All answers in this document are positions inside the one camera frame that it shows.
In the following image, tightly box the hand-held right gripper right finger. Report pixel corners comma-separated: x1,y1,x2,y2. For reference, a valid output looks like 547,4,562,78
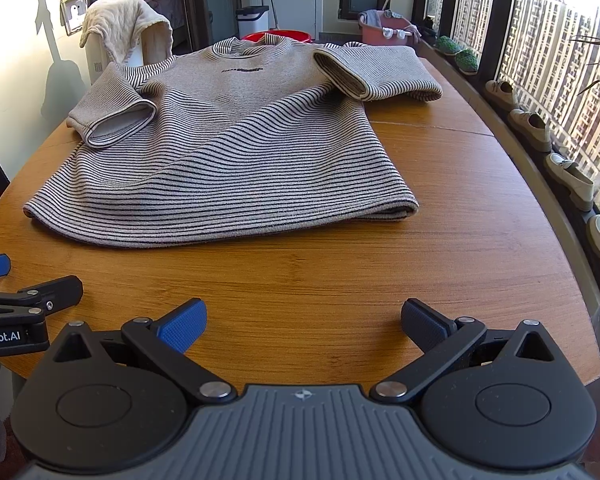
371,298,558,405

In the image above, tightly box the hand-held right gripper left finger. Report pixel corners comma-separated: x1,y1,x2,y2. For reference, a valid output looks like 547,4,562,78
50,298,237,405

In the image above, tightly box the striped beige sweater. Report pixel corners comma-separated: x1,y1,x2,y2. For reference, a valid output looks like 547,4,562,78
24,39,444,250

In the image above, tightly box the white appliance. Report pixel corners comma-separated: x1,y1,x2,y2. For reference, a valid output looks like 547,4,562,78
82,22,173,87

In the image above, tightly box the beige towel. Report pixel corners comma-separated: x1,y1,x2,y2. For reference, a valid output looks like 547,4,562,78
80,0,174,66

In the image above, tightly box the pink basin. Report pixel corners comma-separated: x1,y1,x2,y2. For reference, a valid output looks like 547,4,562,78
358,9,422,47

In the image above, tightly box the pink bedding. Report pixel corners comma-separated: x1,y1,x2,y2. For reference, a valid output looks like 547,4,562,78
139,0,186,28

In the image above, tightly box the red basin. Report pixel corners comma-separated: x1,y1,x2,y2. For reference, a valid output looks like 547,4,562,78
241,30,312,46

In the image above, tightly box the white trash bin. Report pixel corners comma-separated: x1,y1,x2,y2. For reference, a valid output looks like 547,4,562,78
236,5,270,41

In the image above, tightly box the wall socket box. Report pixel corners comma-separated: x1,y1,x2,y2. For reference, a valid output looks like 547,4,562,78
60,0,90,37

